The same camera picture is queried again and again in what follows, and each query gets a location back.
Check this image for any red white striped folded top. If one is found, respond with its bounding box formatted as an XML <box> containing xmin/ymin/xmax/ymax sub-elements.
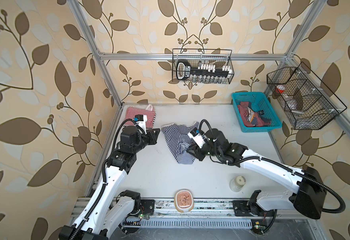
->
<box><xmin>125</xmin><ymin>105</ymin><xmax>156</xmax><ymax>129</ymax></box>

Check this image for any black wire basket back wall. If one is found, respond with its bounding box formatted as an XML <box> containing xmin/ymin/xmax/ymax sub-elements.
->
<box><xmin>172</xmin><ymin>48</ymin><xmax>234</xmax><ymax>85</ymax></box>

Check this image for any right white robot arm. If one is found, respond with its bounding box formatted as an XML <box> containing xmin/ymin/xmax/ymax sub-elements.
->
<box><xmin>187</xmin><ymin>124</ymin><xmax>346</xmax><ymax>220</ymax></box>

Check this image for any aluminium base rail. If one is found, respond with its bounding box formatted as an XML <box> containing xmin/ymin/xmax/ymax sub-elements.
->
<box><xmin>69</xmin><ymin>196</ymin><xmax>310</xmax><ymax>230</ymax></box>

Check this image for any black socket tool set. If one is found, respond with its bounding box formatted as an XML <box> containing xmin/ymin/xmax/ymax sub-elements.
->
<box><xmin>172</xmin><ymin>60</ymin><xmax>234</xmax><ymax>84</ymax></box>

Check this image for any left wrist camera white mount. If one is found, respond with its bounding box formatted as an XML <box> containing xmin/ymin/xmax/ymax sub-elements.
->
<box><xmin>134</xmin><ymin>115</ymin><xmax>148</xmax><ymax>134</ymax></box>

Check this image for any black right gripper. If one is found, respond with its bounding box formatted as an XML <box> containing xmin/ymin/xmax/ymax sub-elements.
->
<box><xmin>185</xmin><ymin>137</ymin><xmax>222</xmax><ymax>160</ymax></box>

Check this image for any black wire basket right wall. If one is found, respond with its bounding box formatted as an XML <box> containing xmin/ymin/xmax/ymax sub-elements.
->
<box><xmin>267</xmin><ymin>62</ymin><xmax>347</xmax><ymax>130</ymax></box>

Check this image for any black wire basket wall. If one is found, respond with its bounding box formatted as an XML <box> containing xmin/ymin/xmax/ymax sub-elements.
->
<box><xmin>172</xmin><ymin>48</ymin><xmax>234</xmax><ymax>85</ymax></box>
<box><xmin>267</xmin><ymin>62</ymin><xmax>347</xmax><ymax>130</ymax></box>

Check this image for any pink oval container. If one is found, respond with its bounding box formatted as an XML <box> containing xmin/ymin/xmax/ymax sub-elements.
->
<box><xmin>174</xmin><ymin>189</ymin><xmax>194</xmax><ymax>213</ymax></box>

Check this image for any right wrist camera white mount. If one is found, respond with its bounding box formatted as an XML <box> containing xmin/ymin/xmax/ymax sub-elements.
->
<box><xmin>187</xmin><ymin>128</ymin><xmax>205</xmax><ymax>149</ymax></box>

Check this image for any teal plastic basket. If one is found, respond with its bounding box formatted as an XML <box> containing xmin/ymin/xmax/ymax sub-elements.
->
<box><xmin>231</xmin><ymin>92</ymin><xmax>282</xmax><ymax>133</ymax></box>

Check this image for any maroon red garment in basket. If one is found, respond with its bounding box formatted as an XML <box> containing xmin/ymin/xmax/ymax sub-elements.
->
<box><xmin>238</xmin><ymin>102</ymin><xmax>272</xmax><ymax>128</ymax></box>

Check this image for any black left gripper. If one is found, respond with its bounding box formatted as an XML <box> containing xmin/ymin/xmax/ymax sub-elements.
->
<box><xmin>130</xmin><ymin>126</ymin><xmax>160</xmax><ymax>155</ymax></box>

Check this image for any blue white striped tank top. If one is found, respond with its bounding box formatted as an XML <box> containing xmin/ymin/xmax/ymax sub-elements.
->
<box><xmin>161</xmin><ymin>122</ymin><xmax>199</xmax><ymax>165</ymax></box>

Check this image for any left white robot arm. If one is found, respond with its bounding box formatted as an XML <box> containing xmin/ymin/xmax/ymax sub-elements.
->
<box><xmin>58</xmin><ymin>124</ymin><xmax>160</xmax><ymax>240</ymax></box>

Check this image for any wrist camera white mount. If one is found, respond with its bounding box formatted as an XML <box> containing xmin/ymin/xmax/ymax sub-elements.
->
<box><xmin>187</xmin><ymin>128</ymin><xmax>205</xmax><ymax>149</ymax></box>
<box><xmin>134</xmin><ymin>115</ymin><xmax>148</xmax><ymax>134</ymax></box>

